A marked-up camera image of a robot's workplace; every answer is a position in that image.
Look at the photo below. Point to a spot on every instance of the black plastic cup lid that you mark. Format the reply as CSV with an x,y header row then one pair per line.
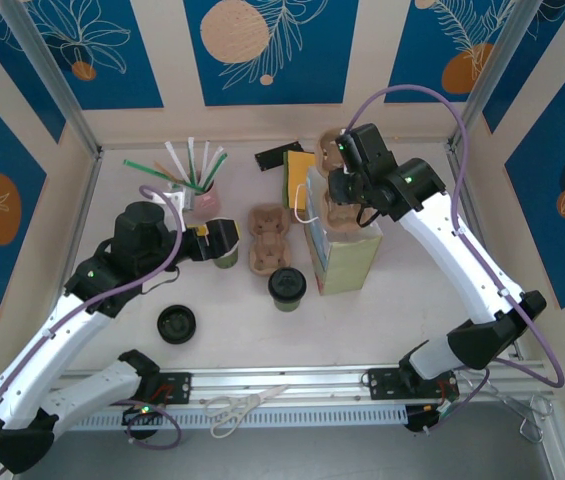
x,y
287,284

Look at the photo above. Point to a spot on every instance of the printed paper gift bag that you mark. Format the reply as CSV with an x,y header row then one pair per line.
x,y
347,265

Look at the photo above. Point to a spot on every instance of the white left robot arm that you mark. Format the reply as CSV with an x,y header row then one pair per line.
x,y
37,360

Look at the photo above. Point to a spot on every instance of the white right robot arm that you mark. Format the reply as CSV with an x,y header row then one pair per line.
x,y
462,250

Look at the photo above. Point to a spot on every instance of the pink straw holder cup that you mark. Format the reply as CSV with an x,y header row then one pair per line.
x,y
204,206

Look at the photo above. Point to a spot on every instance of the long green wrapped straw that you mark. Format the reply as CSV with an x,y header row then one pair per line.
x,y
139,166

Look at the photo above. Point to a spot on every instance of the wooden stirrer stick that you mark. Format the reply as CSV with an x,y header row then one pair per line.
x,y
164,169

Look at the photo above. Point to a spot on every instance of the white and green wrapped straw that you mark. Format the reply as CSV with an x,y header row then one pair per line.
x,y
192,155
216,165

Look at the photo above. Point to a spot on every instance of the black aluminium extrusion piece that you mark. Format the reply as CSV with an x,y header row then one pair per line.
x,y
271,159

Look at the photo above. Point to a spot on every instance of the black base electronics box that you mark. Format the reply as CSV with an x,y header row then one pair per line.
x,y
419,420
139,425

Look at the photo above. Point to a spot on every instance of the aluminium frame post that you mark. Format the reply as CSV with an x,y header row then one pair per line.
x,y
49,70
495,70

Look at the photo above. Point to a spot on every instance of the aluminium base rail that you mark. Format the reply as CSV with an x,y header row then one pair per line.
x,y
312,385

